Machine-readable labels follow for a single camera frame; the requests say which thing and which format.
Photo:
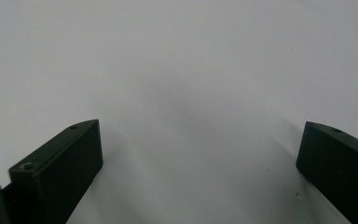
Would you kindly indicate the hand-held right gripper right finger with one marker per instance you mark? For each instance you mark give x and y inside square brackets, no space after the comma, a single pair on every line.
[338,165]

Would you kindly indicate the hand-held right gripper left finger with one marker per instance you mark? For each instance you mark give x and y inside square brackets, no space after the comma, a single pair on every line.
[59,168]

